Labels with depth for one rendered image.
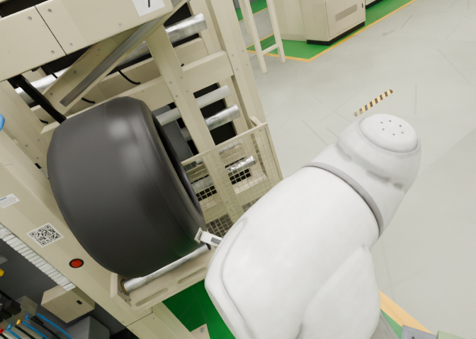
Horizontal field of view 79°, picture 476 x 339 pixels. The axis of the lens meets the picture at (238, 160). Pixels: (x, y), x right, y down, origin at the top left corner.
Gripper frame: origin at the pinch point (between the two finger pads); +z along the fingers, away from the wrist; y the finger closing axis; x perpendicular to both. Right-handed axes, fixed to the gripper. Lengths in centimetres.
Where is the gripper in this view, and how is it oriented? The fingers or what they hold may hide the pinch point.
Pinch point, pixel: (212, 239)
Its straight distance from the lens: 97.3
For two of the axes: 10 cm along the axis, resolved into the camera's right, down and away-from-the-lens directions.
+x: 3.7, -8.6, 3.7
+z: -9.3, -3.0, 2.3
